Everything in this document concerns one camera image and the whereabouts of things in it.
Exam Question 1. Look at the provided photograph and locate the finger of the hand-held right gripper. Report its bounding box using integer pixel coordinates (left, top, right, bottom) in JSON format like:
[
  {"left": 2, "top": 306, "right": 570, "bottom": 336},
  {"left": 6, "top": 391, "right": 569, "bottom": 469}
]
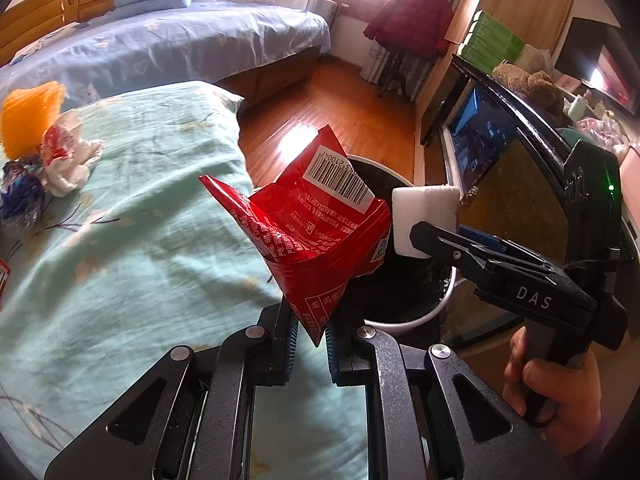
[
  {"left": 410, "top": 221, "right": 496, "bottom": 276},
  {"left": 458, "top": 226, "right": 553, "bottom": 267}
]

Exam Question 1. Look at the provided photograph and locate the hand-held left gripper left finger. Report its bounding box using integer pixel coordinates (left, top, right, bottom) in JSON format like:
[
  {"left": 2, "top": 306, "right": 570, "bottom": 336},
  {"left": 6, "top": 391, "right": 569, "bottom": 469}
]
[{"left": 45, "top": 304, "right": 301, "bottom": 480}]

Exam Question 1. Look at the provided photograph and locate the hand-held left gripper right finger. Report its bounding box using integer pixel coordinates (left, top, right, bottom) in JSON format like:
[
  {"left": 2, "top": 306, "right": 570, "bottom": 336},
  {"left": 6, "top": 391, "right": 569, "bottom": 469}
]
[{"left": 325, "top": 309, "right": 572, "bottom": 480}]

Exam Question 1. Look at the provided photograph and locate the white foam block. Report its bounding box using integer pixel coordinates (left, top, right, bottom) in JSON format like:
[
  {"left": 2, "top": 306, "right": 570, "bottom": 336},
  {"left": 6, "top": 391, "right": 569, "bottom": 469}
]
[{"left": 391, "top": 186, "right": 461, "bottom": 260}]

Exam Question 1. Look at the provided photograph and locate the black trash bin white rim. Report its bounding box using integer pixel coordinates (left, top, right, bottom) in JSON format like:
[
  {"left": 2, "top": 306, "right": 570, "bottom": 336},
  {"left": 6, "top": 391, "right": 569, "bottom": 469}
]
[{"left": 345, "top": 155, "right": 458, "bottom": 333}]

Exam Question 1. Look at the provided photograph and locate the red snack wrapper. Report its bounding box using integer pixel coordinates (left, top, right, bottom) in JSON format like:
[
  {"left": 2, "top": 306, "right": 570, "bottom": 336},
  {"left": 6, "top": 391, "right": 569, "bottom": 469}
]
[{"left": 199, "top": 125, "right": 392, "bottom": 347}]

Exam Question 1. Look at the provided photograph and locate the blue white wrapper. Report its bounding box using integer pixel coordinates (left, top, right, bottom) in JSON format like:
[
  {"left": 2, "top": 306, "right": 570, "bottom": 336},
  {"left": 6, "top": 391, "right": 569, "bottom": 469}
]
[{"left": 0, "top": 155, "right": 49, "bottom": 229}]

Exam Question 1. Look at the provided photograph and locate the person's right hand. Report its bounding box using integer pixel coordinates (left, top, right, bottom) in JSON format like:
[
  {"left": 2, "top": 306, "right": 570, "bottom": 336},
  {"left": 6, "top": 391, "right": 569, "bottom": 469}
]
[{"left": 502, "top": 330, "right": 603, "bottom": 458}]

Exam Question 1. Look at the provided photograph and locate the brown teddy bear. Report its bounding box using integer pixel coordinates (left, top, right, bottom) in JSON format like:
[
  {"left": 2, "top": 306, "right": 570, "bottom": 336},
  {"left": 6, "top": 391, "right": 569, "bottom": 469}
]
[{"left": 492, "top": 62, "right": 562, "bottom": 112}]

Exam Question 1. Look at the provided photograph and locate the dark coat rack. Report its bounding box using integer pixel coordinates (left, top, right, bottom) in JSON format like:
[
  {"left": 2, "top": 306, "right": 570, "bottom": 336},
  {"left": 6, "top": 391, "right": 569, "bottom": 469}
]
[{"left": 379, "top": 0, "right": 463, "bottom": 102}]

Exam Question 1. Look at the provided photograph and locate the stack of green boxes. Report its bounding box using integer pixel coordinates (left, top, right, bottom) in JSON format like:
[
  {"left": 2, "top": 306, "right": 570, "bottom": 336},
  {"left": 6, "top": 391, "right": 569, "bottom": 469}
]
[{"left": 459, "top": 9, "right": 527, "bottom": 69}]

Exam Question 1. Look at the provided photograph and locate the black flat screen monitor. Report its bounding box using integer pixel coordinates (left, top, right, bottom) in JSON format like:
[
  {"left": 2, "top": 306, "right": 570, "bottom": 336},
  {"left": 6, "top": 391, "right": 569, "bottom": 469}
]
[{"left": 554, "top": 16, "right": 640, "bottom": 117}]

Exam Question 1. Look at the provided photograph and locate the red jacket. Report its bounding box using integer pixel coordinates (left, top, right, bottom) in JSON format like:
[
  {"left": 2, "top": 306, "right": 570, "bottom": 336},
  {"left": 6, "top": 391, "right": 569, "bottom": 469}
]
[{"left": 363, "top": 0, "right": 454, "bottom": 59}]

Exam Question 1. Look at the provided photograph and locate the crumpled white red wrapper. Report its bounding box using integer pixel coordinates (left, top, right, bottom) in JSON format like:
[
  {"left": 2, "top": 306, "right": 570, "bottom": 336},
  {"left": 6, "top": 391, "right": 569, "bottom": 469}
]
[{"left": 40, "top": 111, "right": 106, "bottom": 197}]

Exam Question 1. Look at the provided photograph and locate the bed with blue sheet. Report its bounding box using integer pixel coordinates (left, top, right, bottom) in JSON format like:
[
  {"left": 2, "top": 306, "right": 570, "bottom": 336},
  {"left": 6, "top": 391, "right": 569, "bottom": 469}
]
[{"left": 0, "top": 0, "right": 333, "bottom": 112}]

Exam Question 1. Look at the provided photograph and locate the orange foam net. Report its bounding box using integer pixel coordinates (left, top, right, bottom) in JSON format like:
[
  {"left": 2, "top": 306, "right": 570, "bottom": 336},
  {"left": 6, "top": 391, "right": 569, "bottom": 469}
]
[{"left": 0, "top": 81, "right": 67, "bottom": 159}]

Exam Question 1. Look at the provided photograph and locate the wooden headboard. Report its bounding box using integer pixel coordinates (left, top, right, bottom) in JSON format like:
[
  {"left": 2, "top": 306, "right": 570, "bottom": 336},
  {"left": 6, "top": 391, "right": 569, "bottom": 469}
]
[{"left": 0, "top": 0, "right": 151, "bottom": 67}]

